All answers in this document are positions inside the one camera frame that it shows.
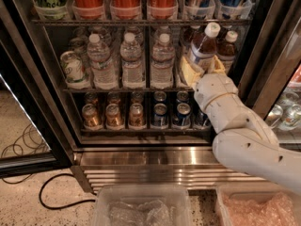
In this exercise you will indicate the wire shelf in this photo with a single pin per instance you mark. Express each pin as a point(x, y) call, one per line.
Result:
point(137, 22)
point(124, 90)

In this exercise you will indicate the right clear water bottle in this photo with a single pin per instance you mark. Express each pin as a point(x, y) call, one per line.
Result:
point(162, 63)

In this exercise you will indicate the clear bin pink wrap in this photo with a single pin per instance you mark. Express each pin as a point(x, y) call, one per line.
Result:
point(257, 204)

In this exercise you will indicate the open fridge glass door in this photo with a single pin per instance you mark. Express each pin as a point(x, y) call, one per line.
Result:
point(31, 140)

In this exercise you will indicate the blue label tea bottle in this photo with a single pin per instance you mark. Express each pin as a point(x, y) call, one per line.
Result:
point(203, 48)
point(226, 50)

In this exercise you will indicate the stainless steel fridge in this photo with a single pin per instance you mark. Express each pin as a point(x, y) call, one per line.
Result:
point(268, 54)

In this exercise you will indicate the red cola can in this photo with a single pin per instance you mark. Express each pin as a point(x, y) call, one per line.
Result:
point(88, 9)
point(126, 9)
point(161, 9)

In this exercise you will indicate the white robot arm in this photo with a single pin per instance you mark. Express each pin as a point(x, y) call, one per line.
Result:
point(243, 141)

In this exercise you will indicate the right blue top can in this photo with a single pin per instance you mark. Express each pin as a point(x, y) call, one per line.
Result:
point(232, 9)

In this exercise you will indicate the green white can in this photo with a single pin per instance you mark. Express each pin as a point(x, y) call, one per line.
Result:
point(74, 70)

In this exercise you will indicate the middle clear water bottle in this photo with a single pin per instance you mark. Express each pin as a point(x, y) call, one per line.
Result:
point(132, 63)

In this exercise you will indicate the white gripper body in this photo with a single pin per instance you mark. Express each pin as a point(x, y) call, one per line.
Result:
point(215, 89)

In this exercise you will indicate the clear water bottle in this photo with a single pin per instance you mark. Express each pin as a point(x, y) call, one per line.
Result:
point(132, 63)
point(102, 64)
point(162, 63)

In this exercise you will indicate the clear bin with bubble wrap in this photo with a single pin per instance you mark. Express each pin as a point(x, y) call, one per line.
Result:
point(142, 205)

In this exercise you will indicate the left red cola can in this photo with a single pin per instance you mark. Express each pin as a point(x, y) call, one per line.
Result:
point(88, 9)

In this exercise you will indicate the middle wire shelf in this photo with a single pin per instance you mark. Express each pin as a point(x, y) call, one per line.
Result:
point(124, 90)

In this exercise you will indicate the right gold can front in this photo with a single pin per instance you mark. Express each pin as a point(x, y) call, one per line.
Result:
point(136, 116)

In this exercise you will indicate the top wire shelf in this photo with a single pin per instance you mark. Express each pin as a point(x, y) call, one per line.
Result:
point(137, 22)

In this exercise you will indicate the right blue can front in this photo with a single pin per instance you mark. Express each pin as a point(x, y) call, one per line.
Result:
point(201, 121)

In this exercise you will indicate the left clear water bottle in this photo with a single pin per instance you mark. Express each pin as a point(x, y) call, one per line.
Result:
point(102, 64)

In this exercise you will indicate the left blue top can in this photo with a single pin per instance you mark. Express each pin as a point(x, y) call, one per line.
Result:
point(198, 9)

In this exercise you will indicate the middle blue can front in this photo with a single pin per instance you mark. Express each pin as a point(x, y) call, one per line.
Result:
point(181, 117)

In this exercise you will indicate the middle gold can front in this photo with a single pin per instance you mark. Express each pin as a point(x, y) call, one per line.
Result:
point(114, 119)

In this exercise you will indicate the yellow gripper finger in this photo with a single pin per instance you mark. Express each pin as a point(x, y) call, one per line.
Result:
point(218, 66)
point(190, 73)

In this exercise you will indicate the left gold can front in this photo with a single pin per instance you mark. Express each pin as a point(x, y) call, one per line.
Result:
point(91, 117)

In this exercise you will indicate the left blue can front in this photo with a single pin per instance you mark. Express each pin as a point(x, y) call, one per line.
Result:
point(159, 118)

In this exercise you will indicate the middle red cola can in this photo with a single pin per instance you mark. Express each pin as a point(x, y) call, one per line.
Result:
point(126, 9)

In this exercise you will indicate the blue can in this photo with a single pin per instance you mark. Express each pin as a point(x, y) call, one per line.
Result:
point(198, 9)
point(181, 117)
point(232, 9)
point(159, 118)
point(201, 121)

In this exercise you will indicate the right red cola can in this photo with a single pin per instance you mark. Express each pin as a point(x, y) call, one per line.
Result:
point(161, 9)

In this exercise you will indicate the gold can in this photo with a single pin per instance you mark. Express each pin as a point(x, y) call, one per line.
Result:
point(114, 119)
point(91, 117)
point(136, 116)

